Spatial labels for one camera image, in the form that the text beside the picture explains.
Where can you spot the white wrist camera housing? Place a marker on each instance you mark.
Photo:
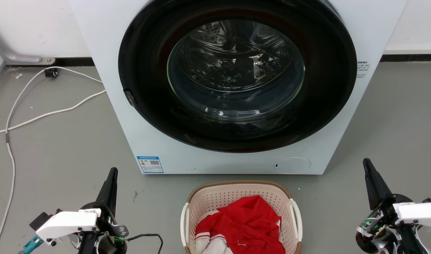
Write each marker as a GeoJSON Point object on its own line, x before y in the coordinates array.
{"type": "Point", "coordinates": [69, 223]}
{"type": "Point", "coordinates": [422, 211]}

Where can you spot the small black caster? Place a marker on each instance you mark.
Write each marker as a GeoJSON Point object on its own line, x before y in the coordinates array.
{"type": "Point", "coordinates": [51, 72]}

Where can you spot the round white filter cover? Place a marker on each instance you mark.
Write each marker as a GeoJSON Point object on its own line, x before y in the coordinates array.
{"type": "Point", "coordinates": [292, 165]}

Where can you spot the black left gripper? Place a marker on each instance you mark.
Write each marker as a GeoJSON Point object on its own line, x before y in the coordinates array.
{"type": "Point", "coordinates": [111, 229]}

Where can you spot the small text label sticker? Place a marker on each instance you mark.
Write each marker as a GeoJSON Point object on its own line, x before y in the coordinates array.
{"type": "Point", "coordinates": [362, 69]}

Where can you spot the blue energy label sticker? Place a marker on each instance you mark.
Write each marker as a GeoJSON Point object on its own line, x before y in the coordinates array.
{"type": "Point", "coordinates": [150, 164]}

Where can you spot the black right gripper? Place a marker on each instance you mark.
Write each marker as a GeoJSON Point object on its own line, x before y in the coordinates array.
{"type": "Point", "coordinates": [384, 229]}

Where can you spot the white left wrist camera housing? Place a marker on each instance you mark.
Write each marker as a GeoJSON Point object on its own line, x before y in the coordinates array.
{"type": "Point", "coordinates": [69, 223]}

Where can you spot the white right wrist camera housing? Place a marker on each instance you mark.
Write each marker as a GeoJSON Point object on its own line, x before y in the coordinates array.
{"type": "Point", "coordinates": [422, 211]}

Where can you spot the white front-load washing machine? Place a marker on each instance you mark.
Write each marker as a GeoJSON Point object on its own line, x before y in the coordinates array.
{"type": "Point", "coordinates": [106, 42]}

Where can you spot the black round washer door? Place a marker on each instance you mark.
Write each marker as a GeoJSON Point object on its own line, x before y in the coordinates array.
{"type": "Point", "coordinates": [148, 88]}

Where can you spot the white garment with red stripes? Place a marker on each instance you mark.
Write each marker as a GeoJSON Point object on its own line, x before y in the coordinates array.
{"type": "Point", "coordinates": [210, 245]}

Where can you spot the beige plastic laundry basket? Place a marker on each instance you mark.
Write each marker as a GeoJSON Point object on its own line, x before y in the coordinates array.
{"type": "Point", "coordinates": [215, 197]}

